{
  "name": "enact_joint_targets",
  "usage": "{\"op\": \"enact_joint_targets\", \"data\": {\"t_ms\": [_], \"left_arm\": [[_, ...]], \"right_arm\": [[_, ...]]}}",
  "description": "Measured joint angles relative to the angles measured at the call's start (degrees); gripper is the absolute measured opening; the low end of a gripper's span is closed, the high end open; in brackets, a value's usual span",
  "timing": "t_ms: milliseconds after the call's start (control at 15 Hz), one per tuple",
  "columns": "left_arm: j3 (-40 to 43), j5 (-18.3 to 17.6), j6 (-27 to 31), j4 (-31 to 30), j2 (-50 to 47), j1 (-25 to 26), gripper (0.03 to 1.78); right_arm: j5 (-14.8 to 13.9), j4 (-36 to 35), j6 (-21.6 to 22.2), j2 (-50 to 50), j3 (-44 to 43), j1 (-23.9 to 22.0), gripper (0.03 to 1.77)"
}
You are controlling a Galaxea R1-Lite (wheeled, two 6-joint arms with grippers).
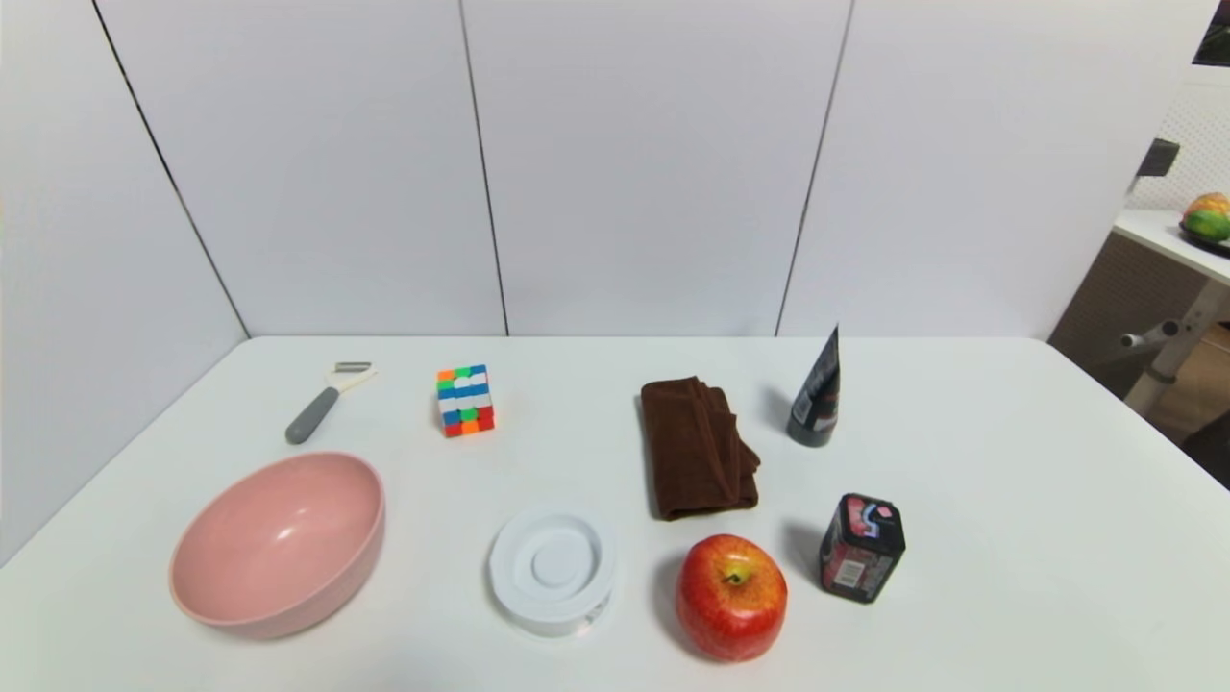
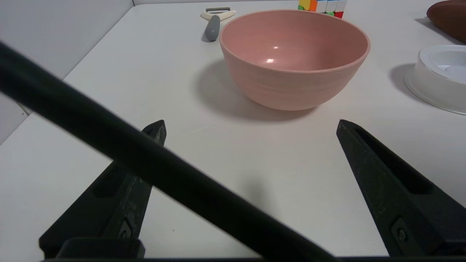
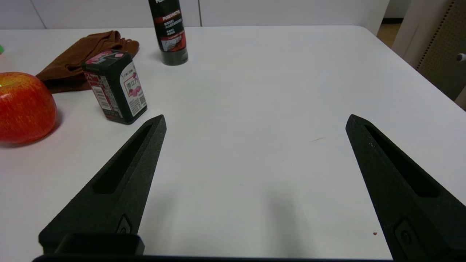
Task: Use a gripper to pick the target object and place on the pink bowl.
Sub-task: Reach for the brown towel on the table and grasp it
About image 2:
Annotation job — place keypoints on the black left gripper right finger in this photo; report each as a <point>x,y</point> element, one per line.
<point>411,214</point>

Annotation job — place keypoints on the multicoloured puzzle cube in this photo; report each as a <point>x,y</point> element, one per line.
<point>327,6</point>

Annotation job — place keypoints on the pink bowl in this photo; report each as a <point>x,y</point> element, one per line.
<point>291,87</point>

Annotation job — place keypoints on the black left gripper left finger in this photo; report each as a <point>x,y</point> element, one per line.
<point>109,207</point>

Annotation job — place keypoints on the brown towel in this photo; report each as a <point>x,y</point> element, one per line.
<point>449,16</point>

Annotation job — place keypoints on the white round plastic container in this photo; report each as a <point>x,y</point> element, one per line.
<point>437,83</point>

